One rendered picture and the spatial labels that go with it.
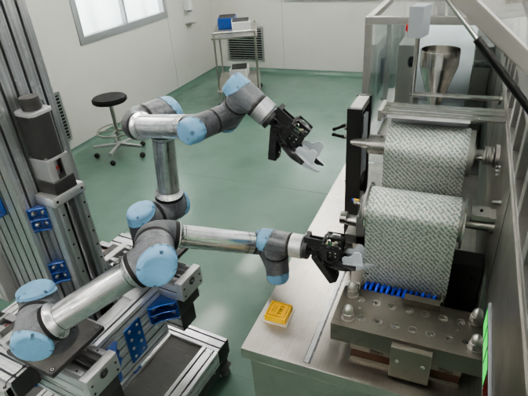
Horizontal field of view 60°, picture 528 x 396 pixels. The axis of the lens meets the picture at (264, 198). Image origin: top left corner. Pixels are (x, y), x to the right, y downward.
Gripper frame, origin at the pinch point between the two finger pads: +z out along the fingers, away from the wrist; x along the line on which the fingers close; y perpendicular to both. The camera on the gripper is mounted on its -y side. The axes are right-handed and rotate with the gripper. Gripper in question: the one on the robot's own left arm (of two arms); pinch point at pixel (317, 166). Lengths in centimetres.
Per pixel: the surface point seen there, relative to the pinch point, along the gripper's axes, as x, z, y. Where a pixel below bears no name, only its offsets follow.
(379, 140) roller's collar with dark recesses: 20.9, 10.3, 10.1
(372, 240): -8.3, 24.9, -0.6
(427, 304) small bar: -14.4, 46.7, -0.3
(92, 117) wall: 254, -189, -300
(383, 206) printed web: -6.8, 19.7, 9.1
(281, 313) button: -19.4, 22.9, -36.2
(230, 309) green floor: 60, 31, -150
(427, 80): 65, 13, 21
